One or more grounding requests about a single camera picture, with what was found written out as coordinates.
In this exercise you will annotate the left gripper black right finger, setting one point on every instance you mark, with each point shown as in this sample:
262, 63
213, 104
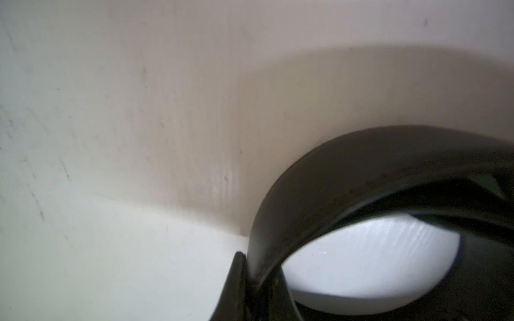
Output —
280, 303

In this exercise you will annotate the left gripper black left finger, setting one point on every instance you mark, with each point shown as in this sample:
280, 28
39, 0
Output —
232, 305

